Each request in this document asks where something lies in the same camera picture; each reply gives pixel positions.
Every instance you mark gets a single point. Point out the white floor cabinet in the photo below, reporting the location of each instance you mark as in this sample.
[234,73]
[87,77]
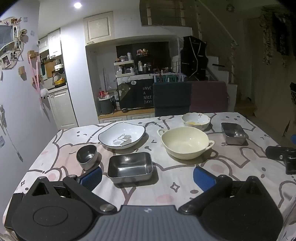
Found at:
[61,109]

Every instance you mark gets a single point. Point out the white floral bowl yellow rim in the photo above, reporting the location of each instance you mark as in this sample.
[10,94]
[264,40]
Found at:
[196,119]

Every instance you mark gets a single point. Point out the dark hanging garland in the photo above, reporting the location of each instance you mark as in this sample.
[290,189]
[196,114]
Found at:
[275,34]

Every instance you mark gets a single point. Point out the yellow pot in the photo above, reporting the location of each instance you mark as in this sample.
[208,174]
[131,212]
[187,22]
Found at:
[59,81]

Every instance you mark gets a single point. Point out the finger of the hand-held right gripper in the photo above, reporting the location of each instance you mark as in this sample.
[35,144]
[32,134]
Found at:
[276,153]

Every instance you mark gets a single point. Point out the dark blue chair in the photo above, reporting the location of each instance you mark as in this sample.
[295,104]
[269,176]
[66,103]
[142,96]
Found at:
[172,98]

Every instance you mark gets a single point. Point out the bear print tablecloth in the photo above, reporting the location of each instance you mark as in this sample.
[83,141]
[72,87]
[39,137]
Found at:
[175,171]

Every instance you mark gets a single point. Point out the white shelf rack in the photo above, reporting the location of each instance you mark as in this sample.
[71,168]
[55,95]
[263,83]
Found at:
[124,68]

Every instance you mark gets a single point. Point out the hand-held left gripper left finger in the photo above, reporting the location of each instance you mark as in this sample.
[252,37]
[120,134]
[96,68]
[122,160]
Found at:
[92,179]

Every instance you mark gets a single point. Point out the wall photo collage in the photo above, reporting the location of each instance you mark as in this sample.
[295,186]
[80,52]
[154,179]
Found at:
[10,44]

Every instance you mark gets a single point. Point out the staircase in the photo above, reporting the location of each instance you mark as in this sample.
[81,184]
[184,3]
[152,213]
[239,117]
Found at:
[231,92]

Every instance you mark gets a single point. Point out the small rectangular steel container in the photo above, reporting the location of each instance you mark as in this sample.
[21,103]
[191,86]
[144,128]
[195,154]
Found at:
[233,134]

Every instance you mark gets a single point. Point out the round ceiling light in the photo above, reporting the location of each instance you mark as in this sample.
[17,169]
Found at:
[77,5]

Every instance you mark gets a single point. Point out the round steel bowl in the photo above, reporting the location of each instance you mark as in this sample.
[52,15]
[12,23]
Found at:
[86,156]

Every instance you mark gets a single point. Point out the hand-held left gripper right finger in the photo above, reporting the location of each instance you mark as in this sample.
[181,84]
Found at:
[203,179]

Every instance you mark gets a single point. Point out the large white cupboard door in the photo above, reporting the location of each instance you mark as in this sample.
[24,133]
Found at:
[99,26]

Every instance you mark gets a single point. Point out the large rectangular steel tray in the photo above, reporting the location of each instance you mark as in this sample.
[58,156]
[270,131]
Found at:
[129,166]

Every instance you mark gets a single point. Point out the green crate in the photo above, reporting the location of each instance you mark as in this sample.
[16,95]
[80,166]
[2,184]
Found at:
[166,79]

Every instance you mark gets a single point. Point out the white wall cabinet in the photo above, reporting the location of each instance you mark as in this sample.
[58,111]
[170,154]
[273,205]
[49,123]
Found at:
[55,42]

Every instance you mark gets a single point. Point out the maroon chair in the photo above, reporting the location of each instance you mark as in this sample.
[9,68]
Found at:
[208,97]

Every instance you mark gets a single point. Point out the black hanging jacket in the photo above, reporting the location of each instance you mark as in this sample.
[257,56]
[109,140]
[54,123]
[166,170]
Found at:
[193,58]

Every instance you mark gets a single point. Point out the pink ribbon with plush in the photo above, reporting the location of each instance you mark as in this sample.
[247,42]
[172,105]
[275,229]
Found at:
[43,92]

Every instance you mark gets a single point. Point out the black lettered cabinet curtain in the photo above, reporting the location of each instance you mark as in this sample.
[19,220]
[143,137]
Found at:
[138,95]

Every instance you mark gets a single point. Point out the white plate with dark rim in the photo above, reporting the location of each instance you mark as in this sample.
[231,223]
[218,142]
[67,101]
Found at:
[121,138]

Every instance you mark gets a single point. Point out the mesh laundry basket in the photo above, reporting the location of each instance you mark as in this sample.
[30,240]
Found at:
[293,93]

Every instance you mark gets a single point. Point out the grey trash bin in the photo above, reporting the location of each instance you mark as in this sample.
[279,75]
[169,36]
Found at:
[106,106]

